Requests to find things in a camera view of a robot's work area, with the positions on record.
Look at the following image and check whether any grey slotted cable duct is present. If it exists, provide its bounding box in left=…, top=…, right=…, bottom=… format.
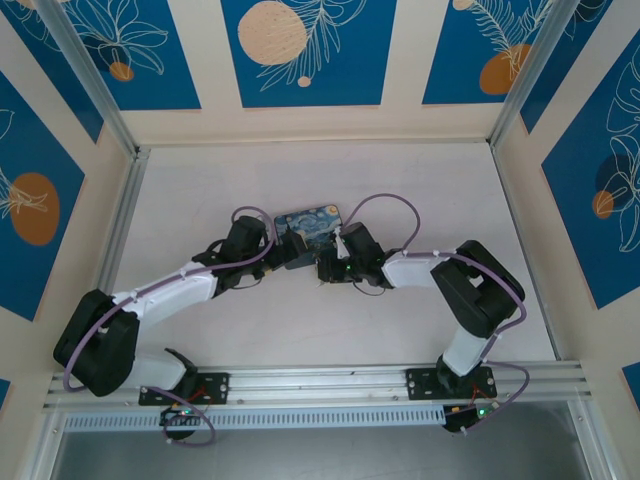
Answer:
left=62, top=405, right=449, bottom=433

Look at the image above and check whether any blue floral wall panel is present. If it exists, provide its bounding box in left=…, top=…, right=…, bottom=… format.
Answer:
left=421, top=0, right=557, bottom=107
left=220, top=0, right=399, bottom=109
left=0, top=68, right=87, bottom=322
left=541, top=47, right=640, bottom=312
left=47, top=0, right=203, bottom=112

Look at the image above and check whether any aluminium mounting rail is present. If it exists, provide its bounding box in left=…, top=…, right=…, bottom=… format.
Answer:
left=42, top=359, right=595, bottom=412

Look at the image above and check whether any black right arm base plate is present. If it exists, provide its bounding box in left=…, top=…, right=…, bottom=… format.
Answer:
left=404, top=367, right=499, bottom=402

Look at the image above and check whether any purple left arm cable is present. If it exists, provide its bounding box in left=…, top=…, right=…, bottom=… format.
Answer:
left=64, top=204, right=277, bottom=446

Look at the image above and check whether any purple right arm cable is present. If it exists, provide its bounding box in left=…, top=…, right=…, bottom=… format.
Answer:
left=343, top=193, right=532, bottom=437

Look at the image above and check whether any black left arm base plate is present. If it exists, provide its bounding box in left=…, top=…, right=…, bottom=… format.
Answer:
left=138, top=371, right=231, bottom=407

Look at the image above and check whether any aluminium frame post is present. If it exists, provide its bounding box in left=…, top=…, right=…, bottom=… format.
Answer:
left=35, top=0, right=140, bottom=157
left=488, top=0, right=575, bottom=149

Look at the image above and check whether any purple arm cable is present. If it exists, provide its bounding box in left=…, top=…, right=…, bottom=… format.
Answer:
left=343, top=193, right=532, bottom=437
left=64, top=204, right=277, bottom=446

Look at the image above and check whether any grey metal shelf sheet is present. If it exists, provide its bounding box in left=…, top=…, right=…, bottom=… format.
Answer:
left=47, top=399, right=596, bottom=480

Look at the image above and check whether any aluminium table side rail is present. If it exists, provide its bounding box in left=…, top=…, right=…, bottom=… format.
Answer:
left=73, top=147, right=151, bottom=372
left=489, top=143, right=565, bottom=362

